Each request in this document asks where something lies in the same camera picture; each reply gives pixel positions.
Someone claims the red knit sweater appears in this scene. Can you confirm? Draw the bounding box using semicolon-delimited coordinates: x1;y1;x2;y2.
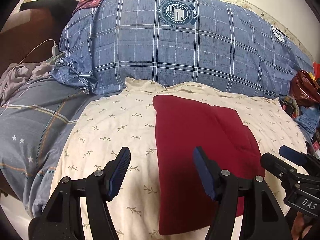
153;95;265;235

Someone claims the right hand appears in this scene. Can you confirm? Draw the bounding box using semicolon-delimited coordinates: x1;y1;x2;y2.
291;212;319;240

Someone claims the light blue denim garment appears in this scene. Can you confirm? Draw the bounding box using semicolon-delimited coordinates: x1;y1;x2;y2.
295;105;319;145

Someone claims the black box with red label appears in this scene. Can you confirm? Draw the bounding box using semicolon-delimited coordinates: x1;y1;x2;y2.
279;95;300;119

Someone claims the dark red plastic bag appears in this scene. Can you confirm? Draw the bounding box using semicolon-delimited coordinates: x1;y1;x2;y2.
290;70;320;107

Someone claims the grey plaid bed sheet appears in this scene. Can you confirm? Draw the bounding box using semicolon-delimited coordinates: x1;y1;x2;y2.
0;76;121;218

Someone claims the cream leaf-print pillow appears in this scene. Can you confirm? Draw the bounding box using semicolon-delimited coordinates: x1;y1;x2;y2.
51;78;306;239

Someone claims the white charger plug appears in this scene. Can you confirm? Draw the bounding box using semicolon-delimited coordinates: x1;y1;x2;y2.
52;44;59;57

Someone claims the brown wooden headboard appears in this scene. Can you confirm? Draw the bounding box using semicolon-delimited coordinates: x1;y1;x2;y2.
1;9;68;73

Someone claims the blue plaid quilt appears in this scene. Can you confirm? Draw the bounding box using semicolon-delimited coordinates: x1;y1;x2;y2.
51;0;313;99

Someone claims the black cloth on headboard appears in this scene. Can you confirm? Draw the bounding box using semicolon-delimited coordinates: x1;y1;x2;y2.
20;0;78;16

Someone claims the white charger cable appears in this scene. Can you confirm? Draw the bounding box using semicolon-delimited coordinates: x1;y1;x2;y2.
18;38;56;65

